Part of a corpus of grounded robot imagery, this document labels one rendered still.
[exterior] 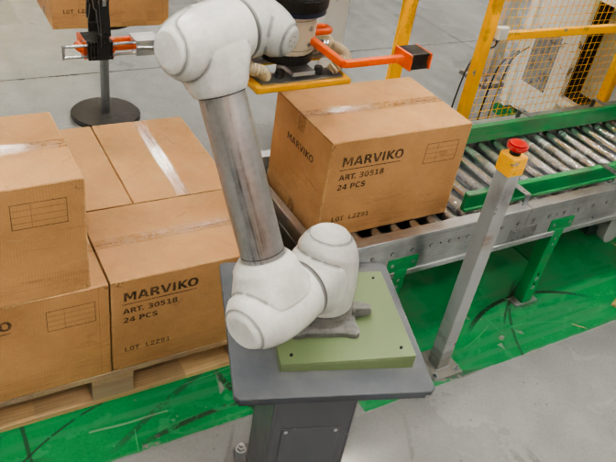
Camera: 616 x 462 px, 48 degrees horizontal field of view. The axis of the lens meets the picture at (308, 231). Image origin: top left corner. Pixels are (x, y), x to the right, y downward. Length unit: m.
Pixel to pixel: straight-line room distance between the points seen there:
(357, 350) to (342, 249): 0.27
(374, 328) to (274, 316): 0.39
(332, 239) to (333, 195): 0.75
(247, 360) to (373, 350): 0.32
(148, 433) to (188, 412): 0.16
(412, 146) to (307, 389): 1.09
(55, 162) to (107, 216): 0.51
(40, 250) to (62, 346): 0.40
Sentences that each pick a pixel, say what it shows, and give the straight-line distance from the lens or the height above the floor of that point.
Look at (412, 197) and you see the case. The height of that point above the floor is 0.66.
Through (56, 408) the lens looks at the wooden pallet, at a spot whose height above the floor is 0.02.
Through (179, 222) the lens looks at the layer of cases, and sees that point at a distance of 2.48.
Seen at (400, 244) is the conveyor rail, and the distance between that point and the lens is 2.51.
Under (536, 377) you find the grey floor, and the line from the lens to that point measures 3.06.
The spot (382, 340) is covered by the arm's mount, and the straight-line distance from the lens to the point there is 1.79.
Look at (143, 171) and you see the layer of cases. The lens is 2.75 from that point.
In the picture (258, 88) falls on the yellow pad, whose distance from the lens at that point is 2.10.
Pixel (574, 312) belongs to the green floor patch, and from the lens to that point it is 3.48.
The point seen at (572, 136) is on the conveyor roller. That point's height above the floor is 0.52.
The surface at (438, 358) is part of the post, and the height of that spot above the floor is 0.06.
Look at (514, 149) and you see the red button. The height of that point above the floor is 1.03.
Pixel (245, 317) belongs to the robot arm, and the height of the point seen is 0.97.
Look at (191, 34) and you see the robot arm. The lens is 1.35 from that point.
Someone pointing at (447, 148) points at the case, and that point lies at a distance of 2.59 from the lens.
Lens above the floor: 2.01
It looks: 36 degrees down
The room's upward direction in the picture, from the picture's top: 10 degrees clockwise
